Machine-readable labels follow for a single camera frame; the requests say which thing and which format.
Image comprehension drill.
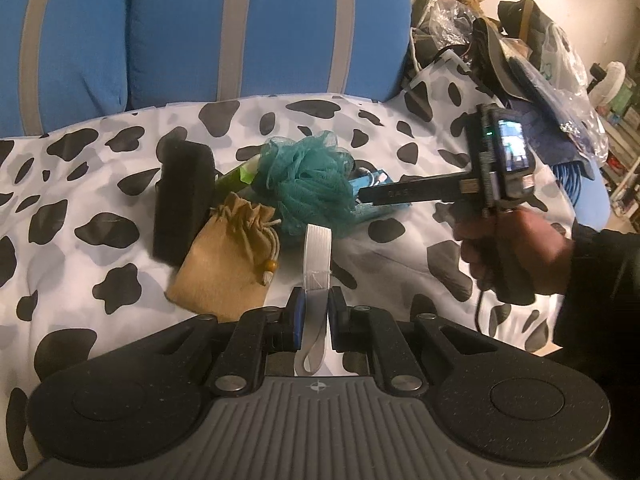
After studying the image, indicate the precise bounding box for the cow print blanket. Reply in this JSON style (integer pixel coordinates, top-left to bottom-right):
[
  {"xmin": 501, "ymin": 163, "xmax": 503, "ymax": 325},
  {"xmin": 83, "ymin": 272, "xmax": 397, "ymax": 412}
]
[{"xmin": 1, "ymin": 54, "xmax": 602, "ymax": 479}]

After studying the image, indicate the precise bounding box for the blue tissue packet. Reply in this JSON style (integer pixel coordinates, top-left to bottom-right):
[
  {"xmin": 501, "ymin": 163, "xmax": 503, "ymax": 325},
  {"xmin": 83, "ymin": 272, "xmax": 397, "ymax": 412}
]
[{"xmin": 347, "ymin": 169, "xmax": 417, "ymax": 226}]

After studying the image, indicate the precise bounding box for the clutter pile of bags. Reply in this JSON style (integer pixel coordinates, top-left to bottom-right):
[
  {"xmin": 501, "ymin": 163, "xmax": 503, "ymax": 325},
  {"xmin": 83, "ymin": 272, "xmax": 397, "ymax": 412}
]
[{"xmin": 410, "ymin": 0, "xmax": 610, "ymax": 231}]

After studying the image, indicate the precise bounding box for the black foam block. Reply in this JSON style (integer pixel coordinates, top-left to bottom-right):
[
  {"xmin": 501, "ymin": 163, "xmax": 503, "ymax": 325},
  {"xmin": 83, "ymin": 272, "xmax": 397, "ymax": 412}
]
[{"xmin": 152, "ymin": 140, "xmax": 216, "ymax": 266}]

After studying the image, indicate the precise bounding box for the person right hand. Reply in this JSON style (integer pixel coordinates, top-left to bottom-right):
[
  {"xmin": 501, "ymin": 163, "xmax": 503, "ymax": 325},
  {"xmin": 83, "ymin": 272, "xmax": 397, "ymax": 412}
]
[{"xmin": 454, "ymin": 208, "xmax": 575, "ymax": 296}]

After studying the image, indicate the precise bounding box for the blue striped right cushion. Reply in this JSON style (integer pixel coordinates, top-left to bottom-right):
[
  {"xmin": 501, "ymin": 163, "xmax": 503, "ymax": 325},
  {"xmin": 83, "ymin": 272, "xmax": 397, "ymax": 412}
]
[{"xmin": 128, "ymin": 0, "xmax": 411, "ymax": 108}]

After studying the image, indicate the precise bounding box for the teal mesh bath loofah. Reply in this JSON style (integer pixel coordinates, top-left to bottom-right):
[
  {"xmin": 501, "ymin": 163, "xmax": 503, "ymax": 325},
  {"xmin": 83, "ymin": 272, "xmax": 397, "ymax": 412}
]
[{"xmin": 250, "ymin": 129, "xmax": 362, "ymax": 239}]

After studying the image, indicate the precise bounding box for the white elastic band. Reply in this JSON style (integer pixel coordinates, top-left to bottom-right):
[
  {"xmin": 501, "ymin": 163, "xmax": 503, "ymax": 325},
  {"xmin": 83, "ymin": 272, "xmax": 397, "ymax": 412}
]
[{"xmin": 294, "ymin": 224, "xmax": 332, "ymax": 376}]

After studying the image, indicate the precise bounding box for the tan drawstring pouch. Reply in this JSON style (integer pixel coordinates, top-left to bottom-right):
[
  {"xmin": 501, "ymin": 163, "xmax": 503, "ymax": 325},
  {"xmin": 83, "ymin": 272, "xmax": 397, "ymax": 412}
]
[{"xmin": 165, "ymin": 193, "xmax": 281, "ymax": 323}]

